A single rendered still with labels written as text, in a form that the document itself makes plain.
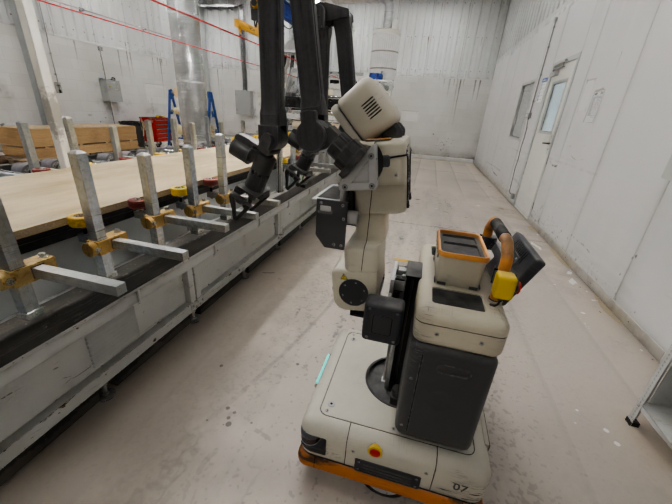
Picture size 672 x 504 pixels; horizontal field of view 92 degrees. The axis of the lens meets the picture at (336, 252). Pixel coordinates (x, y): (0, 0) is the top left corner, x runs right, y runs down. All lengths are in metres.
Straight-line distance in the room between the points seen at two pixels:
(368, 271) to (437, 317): 0.28
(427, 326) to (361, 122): 0.60
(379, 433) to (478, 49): 11.27
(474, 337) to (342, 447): 0.63
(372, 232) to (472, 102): 10.76
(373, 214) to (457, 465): 0.86
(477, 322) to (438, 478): 0.59
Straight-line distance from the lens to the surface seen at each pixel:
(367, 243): 1.08
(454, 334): 0.98
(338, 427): 1.30
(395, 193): 1.02
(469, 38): 11.90
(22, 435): 1.74
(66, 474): 1.77
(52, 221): 1.45
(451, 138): 11.69
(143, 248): 1.28
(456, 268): 1.06
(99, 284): 1.05
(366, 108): 0.98
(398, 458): 1.30
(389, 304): 1.04
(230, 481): 1.54
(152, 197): 1.48
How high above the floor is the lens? 1.30
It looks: 24 degrees down
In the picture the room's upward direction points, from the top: 4 degrees clockwise
